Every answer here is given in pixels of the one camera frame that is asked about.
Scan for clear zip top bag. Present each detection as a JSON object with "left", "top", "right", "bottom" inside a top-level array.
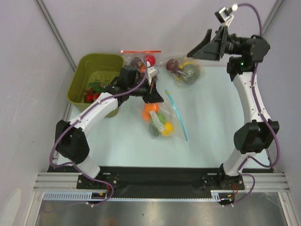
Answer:
[{"left": 140, "top": 88, "right": 189, "bottom": 142}]

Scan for olive green plastic bin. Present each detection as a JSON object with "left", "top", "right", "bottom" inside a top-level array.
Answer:
[{"left": 67, "top": 53, "right": 125, "bottom": 112}]

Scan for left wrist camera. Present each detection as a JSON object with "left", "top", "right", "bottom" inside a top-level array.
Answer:
[{"left": 147, "top": 66, "right": 159, "bottom": 83}]

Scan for aluminium frame rail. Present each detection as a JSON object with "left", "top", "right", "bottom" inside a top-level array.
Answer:
[{"left": 33, "top": 172, "right": 290, "bottom": 192}]

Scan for red fake strawberries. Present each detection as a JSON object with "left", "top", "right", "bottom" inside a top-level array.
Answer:
[{"left": 84, "top": 82, "right": 105, "bottom": 104}]

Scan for yellow fake lemon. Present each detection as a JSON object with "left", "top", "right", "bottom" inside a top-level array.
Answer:
[{"left": 161, "top": 121, "right": 174, "bottom": 137}]

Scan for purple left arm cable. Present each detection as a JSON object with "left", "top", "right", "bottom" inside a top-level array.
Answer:
[{"left": 45, "top": 60, "right": 149, "bottom": 208}]

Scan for white cable duct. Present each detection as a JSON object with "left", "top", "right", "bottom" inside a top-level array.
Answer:
[{"left": 43, "top": 190, "right": 234, "bottom": 202}]

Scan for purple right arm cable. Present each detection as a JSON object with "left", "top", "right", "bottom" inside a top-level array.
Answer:
[{"left": 223, "top": 2, "right": 281, "bottom": 208}]

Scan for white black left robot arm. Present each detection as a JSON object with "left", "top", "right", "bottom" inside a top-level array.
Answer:
[{"left": 52, "top": 65, "right": 164, "bottom": 188}]

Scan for red zip bag of food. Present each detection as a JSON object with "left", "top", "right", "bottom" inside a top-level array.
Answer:
[{"left": 119, "top": 50, "right": 162, "bottom": 72}]

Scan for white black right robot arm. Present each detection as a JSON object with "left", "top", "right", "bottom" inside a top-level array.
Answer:
[{"left": 187, "top": 26, "right": 280, "bottom": 189}]

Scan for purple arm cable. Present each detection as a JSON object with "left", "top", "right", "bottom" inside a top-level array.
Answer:
[
  {"left": 223, "top": 2, "right": 281, "bottom": 208},
  {"left": 45, "top": 60, "right": 149, "bottom": 208}
]

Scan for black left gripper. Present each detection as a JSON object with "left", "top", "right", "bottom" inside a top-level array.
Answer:
[{"left": 128, "top": 78, "right": 164, "bottom": 104}]

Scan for clear bag with melon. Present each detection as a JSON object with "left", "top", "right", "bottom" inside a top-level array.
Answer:
[{"left": 159, "top": 55, "right": 205, "bottom": 87}]

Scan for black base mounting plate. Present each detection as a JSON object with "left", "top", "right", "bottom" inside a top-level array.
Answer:
[{"left": 47, "top": 164, "right": 276, "bottom": 199}]

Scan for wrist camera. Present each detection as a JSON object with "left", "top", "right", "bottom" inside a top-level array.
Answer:
[
  {"left": 147, "top": 66, "right": 159, "bottom": 83},
  {"left": 214, "top": 4, "right": 238, "bottom": 26}
]

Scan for orange fake fruit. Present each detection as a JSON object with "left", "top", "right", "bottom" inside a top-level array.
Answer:
[
  {"left": 141, "top": 111, "right": 151, "bottom": 123},
  {"left": 143, "top": 103, "right": 159, "bottom": 113}
]

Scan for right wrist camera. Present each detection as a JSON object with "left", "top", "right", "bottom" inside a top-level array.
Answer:
[{"left": 214, "top": 4, "right": 238, "bottom": 26}]

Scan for green fake fruit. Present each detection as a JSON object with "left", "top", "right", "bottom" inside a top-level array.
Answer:
[{"left": 157, "top": 112, "right": 166, "bottom": 124}]

